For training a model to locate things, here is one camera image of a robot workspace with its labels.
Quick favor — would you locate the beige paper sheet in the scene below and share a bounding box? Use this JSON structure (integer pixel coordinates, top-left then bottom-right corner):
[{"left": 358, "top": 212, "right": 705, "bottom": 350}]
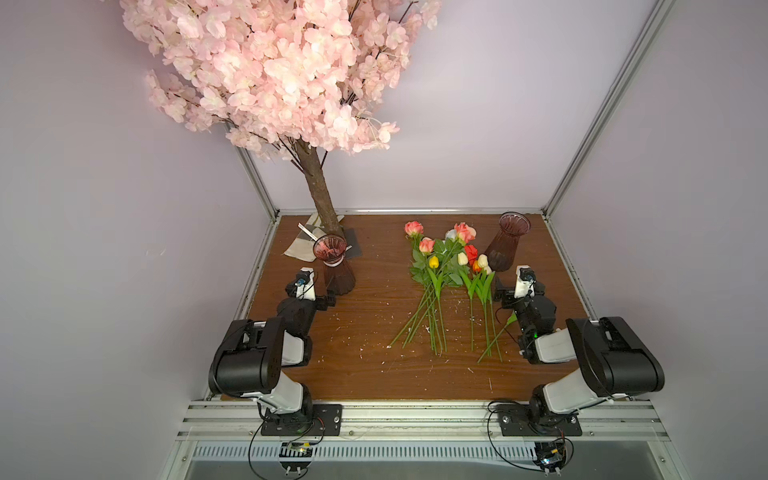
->
[{"left": 283, "top": 213, "right": 327, "bottom": 263}]

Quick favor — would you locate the pink cherry blossom tree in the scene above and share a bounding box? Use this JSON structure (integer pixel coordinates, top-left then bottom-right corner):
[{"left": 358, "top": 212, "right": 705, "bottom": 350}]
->
[{"left": 121, "top": 0, "right": 442, "bottom": 234}]

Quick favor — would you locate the aluminium front rail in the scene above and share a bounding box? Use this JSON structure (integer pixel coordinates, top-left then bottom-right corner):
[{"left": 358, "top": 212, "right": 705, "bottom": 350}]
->
[{"left": 175, "top": 400, "right": 671, "bottom": 443}]

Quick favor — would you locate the right controller board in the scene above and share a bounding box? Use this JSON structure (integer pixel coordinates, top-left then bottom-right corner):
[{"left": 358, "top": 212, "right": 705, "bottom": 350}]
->
[{"left": 533, "top": 439, "right": 568, "bottom": 475}]

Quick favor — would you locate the pink rose far left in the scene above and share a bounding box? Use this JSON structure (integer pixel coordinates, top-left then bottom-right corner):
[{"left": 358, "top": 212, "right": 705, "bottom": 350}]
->
[{"left": 392, "top": 221, "right": 434, "bottom": 347}]

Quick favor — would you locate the dark glass vase right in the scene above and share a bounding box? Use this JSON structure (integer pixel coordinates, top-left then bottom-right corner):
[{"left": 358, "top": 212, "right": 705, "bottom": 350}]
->
[{"left": 485, "top": 211, "right": 531, "bottom": 272}]

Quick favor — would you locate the pink orange rose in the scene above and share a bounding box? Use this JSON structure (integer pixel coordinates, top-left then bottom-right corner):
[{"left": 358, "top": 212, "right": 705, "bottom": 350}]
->
[{"left": 429, "top": 222, "right": 476, "bottom": 352}]

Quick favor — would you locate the dark glass vase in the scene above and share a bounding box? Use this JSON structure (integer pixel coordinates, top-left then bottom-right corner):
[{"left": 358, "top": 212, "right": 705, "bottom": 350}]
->
[
  {"left": 313, "top": 234, "right": 356, "bottom": 296},
  {"left": 485, "top": 211, "right": 531, "bottom": 272}
]

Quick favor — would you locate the left controller board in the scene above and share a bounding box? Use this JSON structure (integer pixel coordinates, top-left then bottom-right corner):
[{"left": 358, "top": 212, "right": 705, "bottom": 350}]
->
[{"left": 278, "top": 441, "right": 316, "bottom": 479}]

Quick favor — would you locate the pink rose middle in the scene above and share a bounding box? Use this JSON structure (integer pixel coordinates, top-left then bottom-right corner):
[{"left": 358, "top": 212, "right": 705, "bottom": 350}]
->
[{"left": 402, "top": 235, "right": 445, "bottom": 354}]

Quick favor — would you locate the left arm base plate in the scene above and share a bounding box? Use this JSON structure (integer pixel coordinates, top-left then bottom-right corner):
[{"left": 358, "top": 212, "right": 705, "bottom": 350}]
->
[{"left": 260, "top": 403, "right": 343, "bottom": 437}]

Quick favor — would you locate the controller board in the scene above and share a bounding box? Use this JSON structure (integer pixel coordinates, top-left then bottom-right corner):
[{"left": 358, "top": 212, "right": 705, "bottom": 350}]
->
[
  {"left": 533, "top": 439, "right": 568, "bottom": 475},
  {"left": 278, "top": 441, "right": 316, "bottom": 479}
]

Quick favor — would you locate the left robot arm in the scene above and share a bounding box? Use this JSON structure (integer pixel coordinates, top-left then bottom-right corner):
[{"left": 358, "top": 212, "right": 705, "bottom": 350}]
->
[{"left": 208, "top": 285, "right": 336, "bottom": 425}]

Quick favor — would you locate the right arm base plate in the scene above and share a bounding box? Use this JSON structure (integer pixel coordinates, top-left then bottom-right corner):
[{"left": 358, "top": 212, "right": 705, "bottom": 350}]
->
[{"left": 493, "top": 403, "right": 583, "bottom": 437}]

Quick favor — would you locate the orange tulip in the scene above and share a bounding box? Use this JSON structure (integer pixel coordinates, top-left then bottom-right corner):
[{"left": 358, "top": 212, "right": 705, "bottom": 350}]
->
[{"left": 470, "top": 259, "right": 518, "bottom": 363}]

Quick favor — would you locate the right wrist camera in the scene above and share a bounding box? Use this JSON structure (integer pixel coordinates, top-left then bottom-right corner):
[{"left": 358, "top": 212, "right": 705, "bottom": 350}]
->
[{"left": 514, "top": 265, "right": 536, "bottom": 299}]

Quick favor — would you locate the red rose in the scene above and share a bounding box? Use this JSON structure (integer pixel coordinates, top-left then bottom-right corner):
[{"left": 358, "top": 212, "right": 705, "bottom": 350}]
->
[{"left": 464, "top": 244, "right": 479, "bottom": 264}]

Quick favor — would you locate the white tulip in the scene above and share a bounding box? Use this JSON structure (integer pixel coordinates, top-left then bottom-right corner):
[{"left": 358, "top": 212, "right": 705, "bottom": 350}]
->
[{"left": 457, "top": 251, "right": 475, "bottom": 351}]

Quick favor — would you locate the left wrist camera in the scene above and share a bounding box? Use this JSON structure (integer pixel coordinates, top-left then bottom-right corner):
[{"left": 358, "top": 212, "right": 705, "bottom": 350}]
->
[{"left": 294, "top": 267, "right": 316, "bottom": 301}]

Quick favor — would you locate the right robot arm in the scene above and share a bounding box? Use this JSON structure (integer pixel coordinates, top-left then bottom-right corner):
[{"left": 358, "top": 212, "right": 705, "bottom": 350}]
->
[{"left": 492, "top": 280, "right": 665, "bottom": 428}]

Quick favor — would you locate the dark glass vase left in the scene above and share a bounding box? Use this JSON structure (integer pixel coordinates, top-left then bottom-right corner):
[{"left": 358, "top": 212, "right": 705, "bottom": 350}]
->
[{"left": 313, "top": 234, "right": 356, "bottom": 296}]

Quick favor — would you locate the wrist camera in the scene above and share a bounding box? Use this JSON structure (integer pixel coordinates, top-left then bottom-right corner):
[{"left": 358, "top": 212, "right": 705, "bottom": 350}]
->
[
  {"left": 294, "top": 267, "right": 316, "bottom": 301},
  {"left": 514, "top": 265, "right": 536, "bottom": 299}
]

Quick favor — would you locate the yellow tulip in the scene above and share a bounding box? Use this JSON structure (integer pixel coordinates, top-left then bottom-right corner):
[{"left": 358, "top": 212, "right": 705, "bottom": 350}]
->
[{"left": 427, "top": 255, "right": 446, "bottom": 355}]

